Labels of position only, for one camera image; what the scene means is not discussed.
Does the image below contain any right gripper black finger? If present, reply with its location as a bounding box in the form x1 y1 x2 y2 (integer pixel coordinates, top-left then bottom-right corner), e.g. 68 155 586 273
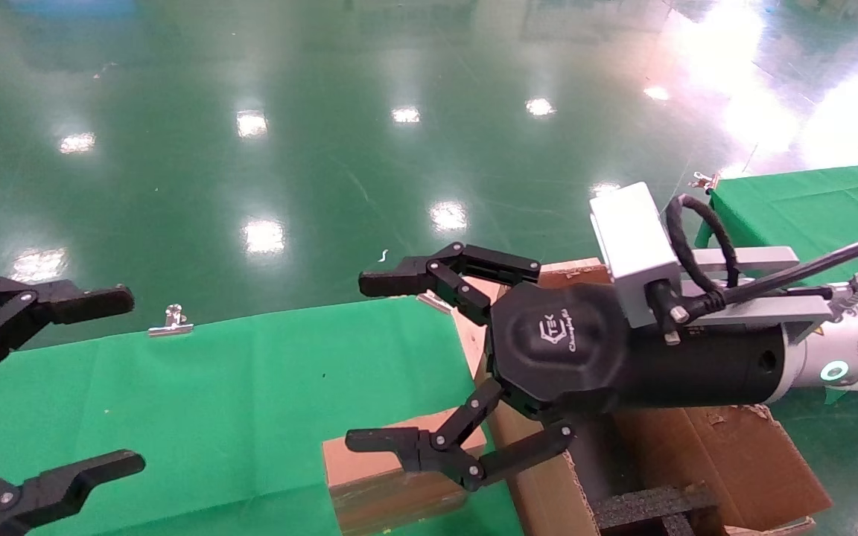
346 376 576 492
358 242 541 327

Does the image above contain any small brown cardboard box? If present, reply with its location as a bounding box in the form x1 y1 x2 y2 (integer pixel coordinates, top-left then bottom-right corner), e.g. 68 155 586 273
322 408 491 536

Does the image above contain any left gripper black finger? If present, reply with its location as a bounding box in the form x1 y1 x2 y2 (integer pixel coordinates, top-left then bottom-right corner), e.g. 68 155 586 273
0 277 136 382
0 449 147 536

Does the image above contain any silver camera mount bracket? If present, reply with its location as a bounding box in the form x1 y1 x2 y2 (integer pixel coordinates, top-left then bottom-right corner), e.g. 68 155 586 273
676 246 858 337

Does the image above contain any black camera cable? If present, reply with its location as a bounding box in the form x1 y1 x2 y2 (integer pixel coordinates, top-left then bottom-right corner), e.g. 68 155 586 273
649 194 858 345

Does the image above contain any large open cardboard carton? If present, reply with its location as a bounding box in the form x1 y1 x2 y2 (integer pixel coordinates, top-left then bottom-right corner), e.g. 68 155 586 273
466 257 836 536

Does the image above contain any black foam insert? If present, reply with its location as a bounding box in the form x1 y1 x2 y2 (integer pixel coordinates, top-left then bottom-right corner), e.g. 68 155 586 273
591 482 720 536

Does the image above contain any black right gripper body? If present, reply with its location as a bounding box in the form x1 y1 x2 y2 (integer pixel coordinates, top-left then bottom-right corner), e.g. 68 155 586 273
489 281 789 419

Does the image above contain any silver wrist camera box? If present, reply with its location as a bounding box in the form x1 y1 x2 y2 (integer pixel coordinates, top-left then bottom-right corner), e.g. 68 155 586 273
590 182 683 330

